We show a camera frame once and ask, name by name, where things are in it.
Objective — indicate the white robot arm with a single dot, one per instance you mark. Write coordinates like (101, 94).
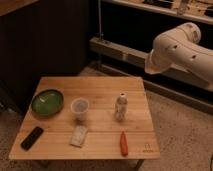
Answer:
(180, 46)

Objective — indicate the clear snack packet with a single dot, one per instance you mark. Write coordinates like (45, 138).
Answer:
(79, 136)

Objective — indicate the clear plastic cup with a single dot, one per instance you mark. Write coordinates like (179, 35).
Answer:
(79, 107)

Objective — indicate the vertical metal pole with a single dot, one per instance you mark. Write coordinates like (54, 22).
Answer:
(100, 20)

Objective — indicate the green ceramic bowl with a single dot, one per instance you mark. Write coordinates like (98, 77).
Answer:
(47, 102)

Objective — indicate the orange carrot toy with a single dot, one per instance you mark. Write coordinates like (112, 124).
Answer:
(123, 144)

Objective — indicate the black remote control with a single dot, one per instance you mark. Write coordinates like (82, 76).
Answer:
(32, 137)

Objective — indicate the wooden low table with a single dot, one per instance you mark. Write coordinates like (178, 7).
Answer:
(104, 130)

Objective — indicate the small plastic bottle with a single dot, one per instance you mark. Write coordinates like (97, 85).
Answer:
(121, 107)

